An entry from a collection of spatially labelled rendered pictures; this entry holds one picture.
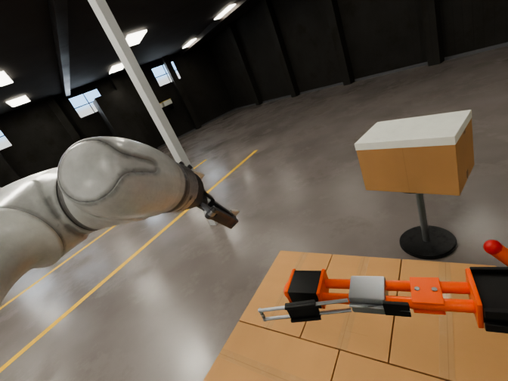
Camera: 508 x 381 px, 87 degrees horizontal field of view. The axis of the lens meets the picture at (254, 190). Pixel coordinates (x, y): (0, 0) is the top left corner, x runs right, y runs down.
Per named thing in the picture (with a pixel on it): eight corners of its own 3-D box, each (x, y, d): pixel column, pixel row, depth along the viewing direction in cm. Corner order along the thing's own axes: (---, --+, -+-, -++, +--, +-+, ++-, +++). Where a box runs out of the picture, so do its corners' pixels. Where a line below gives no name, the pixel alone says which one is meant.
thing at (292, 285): (330, 283, 66) (324, 268, 64) (325, 309, 60) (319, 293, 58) (298, 282, 70) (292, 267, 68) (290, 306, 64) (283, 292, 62)
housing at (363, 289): (388, 289, 59) (385, 274, 57) (388, 317, 53) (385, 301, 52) (354, 288, 62) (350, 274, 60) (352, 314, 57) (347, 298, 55)
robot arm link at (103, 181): (181, 144, 43) (113, 168, 46) (113, 106, 28) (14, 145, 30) (196, 209, 42) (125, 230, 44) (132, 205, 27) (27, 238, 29)
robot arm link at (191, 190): (159, 225, 43) (177, 224, 49) (197, 184, 42) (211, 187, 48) (125, 186, 45) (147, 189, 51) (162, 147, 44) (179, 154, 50)
